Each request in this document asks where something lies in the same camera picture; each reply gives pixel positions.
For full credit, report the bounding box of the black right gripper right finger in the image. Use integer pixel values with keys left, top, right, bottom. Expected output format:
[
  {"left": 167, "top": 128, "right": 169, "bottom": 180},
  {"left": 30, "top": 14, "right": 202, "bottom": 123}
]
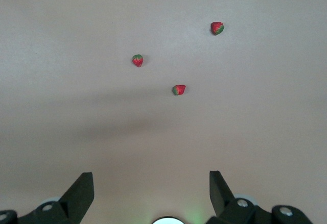
[{"left": 205, "top": 170, "right": 314, "bottom": 224}]

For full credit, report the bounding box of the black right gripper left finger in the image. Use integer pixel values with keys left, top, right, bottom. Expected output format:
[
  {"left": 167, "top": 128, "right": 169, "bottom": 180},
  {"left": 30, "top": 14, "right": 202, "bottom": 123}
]
[{"left": 0, "top": 171, "right": 95, "bottom": 224}]

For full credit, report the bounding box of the red toy strawberry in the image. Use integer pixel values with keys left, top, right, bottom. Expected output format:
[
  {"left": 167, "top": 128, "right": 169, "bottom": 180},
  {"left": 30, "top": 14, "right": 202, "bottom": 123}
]
[
  {"left": 172, "top": 84, "right": 186, "bottom": 96},
  {"left": 132, "top": 54, "right": 144, "bottom": 68},
  {"left": 210, "top": 21, "right": 225, "bottom": 36}
]

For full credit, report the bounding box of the brown table cover mat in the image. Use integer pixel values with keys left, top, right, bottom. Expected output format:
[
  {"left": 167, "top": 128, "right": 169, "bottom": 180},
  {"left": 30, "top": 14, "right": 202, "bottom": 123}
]
[{"left": 0, "top": 0, "right": 327, "bottom": 224}]

